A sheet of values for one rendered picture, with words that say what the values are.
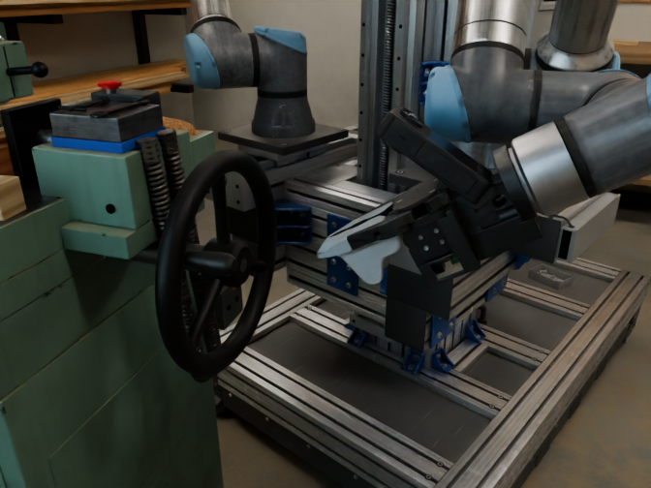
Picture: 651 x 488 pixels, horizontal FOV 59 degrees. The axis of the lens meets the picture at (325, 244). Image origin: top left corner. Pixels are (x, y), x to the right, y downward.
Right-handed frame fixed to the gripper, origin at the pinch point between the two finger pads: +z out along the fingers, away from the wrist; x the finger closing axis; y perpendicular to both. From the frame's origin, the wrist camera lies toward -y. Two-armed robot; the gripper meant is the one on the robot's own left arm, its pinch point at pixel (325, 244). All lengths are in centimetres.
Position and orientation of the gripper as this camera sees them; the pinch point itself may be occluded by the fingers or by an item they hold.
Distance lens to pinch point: 58.9
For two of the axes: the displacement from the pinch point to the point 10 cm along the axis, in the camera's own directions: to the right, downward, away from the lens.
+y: 4.8, 8.5, 2.0
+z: -8.4, 3.8, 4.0
